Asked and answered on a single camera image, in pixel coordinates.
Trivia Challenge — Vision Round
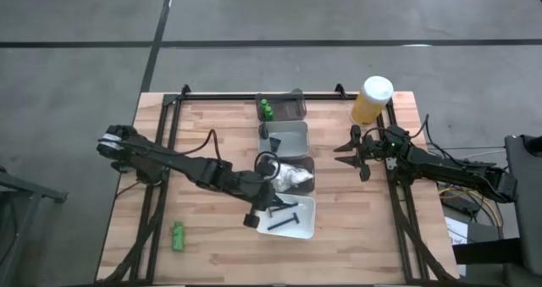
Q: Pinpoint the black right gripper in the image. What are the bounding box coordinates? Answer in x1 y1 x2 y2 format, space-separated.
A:
333 123 386 183

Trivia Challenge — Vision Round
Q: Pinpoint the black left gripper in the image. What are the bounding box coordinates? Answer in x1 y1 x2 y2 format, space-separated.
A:
235 156 294 229

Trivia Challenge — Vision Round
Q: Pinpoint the white plastic bin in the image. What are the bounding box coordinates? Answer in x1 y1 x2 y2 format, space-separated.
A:
254 193 317 240

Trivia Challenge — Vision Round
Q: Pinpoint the dark brown plastic bin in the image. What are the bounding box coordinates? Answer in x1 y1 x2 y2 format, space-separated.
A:
259 156 318 197

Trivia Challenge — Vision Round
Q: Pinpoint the yellow wipes canister white lid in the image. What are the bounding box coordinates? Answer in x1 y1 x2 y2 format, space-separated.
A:
350 75 395 127

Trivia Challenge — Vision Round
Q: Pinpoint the light grey plastic bin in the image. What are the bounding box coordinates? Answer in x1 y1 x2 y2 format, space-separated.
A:
257 119 313 161

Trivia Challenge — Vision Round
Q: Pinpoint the smoky translucent plastic bin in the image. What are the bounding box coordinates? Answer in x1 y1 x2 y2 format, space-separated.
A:
255 87 309 125

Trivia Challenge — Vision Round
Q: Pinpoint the black power brick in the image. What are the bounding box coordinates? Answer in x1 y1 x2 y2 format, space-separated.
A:
442 196 482 216

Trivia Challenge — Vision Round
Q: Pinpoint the white paper sheet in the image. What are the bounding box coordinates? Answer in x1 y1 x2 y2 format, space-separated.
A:
444 216 469 246

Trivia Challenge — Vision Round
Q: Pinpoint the dark grey chair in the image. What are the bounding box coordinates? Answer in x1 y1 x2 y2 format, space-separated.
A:
502 133 542 287

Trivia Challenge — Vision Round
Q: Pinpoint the grey metal cart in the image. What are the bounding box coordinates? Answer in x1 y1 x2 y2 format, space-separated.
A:
0 166 69 287

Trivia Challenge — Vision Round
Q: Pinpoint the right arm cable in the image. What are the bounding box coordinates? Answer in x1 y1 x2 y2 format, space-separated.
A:
363 113 432 142

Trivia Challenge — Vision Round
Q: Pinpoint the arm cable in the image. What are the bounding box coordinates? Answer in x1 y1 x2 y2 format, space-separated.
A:
363 113 432 142
181 128 224 163

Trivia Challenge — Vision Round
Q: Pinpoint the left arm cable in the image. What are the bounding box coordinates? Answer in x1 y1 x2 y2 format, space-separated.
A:
181 128 224 163

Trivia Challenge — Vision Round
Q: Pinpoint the yellow floor cable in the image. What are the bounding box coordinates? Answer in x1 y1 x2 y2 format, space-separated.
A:
438 177 512 229

